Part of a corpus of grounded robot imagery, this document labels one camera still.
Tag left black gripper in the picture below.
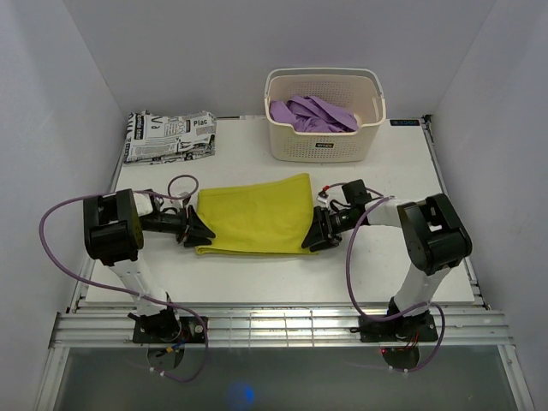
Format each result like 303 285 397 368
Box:
140 205 214 248

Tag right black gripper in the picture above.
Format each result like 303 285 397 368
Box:
301 205 360 253

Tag yellow-green trousers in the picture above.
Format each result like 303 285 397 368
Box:
195 173 313 256

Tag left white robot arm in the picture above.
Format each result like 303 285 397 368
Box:
83 189 216 343

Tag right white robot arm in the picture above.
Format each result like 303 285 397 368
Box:
301 180 473 343

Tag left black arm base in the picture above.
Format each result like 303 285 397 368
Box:
132 315 209 372

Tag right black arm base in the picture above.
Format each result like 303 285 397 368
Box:
349 311 446 373

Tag folded newspaper print trousers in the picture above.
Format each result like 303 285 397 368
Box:
123 110 217 164

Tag purple garment in basket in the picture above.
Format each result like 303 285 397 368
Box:
269 95 360 133

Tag cream perforated laundry basket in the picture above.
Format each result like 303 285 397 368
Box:
264 68 386 163

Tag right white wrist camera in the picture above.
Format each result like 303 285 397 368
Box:
317 185 331 207

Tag aluminium rail frame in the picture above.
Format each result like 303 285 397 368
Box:
38 113 536 411

